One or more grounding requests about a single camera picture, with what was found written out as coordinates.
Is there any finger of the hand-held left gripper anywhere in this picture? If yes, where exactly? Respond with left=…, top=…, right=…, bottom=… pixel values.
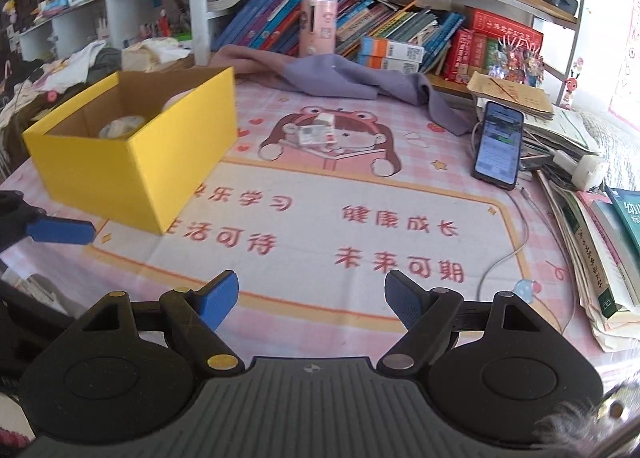
left=0, top=190, right=97, bottom=253

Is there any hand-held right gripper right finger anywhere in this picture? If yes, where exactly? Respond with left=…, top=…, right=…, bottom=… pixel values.
left=376, top=269, right=576, bottom=380

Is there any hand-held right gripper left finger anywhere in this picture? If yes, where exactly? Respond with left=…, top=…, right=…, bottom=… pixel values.
left=50, top=269, right=246, bottom=380

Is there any yellow cardboard box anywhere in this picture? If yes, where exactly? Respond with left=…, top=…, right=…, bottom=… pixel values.
left=22, top=66, right=238, bottom=236

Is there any clear tape roll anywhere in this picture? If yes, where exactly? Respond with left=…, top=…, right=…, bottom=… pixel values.
left=98, top=115, right=149, bottom=139

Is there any pink plush toy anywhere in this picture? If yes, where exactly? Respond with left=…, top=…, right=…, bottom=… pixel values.
left=161, top=88, right=199, bottom=113

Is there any small white packet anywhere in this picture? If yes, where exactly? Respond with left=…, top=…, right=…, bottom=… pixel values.
left=296, top=112, right=338, bottom=147

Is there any pink printed table mat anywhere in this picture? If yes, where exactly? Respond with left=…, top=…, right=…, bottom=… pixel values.
left=0, top=72, right=640, bottom=389

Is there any white shirt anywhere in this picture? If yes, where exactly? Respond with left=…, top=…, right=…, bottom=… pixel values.
left=40, top=40, right=108, bottom=93

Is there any grey garment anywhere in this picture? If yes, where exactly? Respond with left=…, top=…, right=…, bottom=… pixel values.
left=92, top=46, right=124, bottom=74

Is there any smartphone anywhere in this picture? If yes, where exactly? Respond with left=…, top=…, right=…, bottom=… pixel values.
left=472, top=100, right=525, bottom=191

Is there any stack of worn books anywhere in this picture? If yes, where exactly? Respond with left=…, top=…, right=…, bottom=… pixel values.
left=520, top=108, right=640, bottom=355

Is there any cloth tissue pack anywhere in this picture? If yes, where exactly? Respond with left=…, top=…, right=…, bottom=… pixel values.
left=121, top=36, right=194, bottom=72

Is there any grey fuzzy cloth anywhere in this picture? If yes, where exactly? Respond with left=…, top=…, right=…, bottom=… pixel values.
left=534, top=400, right=640, bottom=458

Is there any white charger plug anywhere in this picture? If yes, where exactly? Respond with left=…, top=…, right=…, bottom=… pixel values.
left=551, top=150, right=612, bottom=192

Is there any white storage shelf unit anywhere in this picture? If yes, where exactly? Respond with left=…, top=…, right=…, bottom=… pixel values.
left=17, top=0, right=193, bottom=63

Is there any pink purple cloth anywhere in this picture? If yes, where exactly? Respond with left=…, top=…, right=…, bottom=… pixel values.
left=209, top=44, right=477, bottom=137

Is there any orange white small box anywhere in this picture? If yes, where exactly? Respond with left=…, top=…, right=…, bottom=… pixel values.
left=356, top=55, right=422, bottom=75
left=360, top=36, right=426, bottom=62

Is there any colourful printed red box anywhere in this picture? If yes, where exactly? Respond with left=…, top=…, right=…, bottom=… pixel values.
left=442, top=28, right=545, bottom=87

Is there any wooden bookshelf with white posts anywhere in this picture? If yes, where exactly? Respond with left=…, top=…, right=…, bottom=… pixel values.
left=187, top=0, right=592, bottom=99

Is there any row of blue books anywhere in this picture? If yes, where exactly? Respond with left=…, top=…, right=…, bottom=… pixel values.
left=212, top=0, right=467, bottom=72

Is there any red book box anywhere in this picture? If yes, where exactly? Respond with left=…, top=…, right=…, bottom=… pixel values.
left=469, top=8, right=545, bottom=52

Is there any white charging cable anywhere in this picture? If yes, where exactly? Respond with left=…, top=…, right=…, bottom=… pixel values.
left=476, top=187, right=532, bottom=305

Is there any wall poster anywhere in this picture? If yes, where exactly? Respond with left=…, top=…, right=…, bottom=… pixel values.
left=606, top=0, right=640, bottom=122

